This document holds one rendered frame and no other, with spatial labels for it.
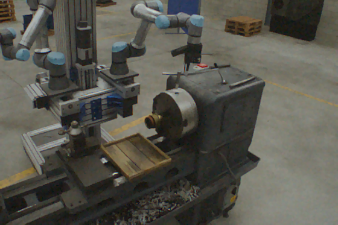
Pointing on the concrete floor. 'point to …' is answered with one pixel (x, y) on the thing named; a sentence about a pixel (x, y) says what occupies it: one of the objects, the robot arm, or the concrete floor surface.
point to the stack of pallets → (6, 10)
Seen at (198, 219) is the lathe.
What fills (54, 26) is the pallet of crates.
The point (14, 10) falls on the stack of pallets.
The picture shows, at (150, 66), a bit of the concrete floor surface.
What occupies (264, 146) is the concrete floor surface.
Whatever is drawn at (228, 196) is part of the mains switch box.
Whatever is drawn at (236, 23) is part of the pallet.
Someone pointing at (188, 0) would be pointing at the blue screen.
